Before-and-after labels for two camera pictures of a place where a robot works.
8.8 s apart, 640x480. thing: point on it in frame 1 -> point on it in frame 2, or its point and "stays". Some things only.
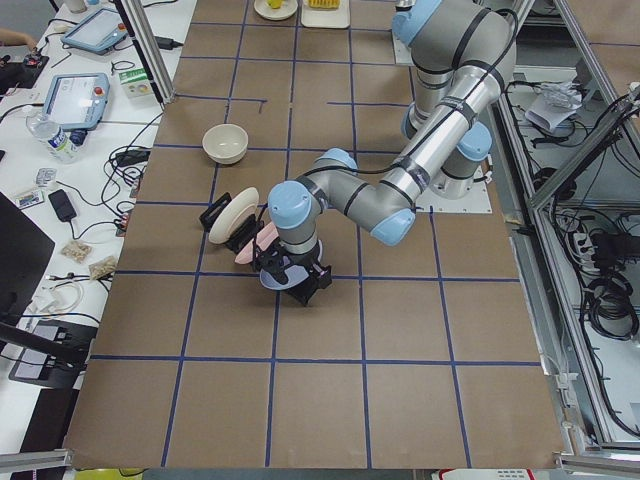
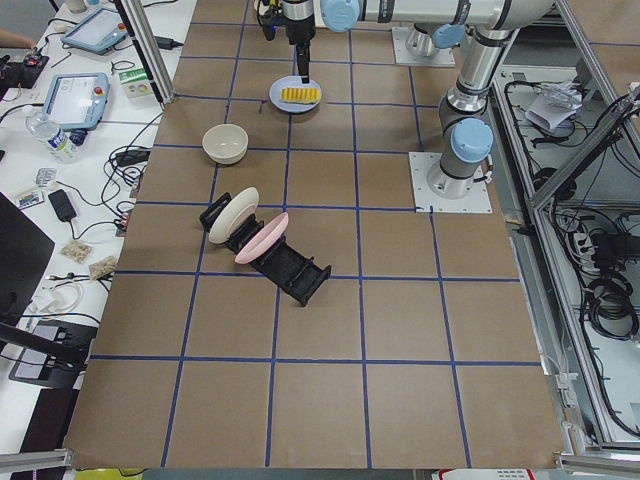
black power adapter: (62, 205) stays
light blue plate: (295, 275) -> (295, 81)
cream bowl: (225, 143) stays
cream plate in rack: (240, 207) stays
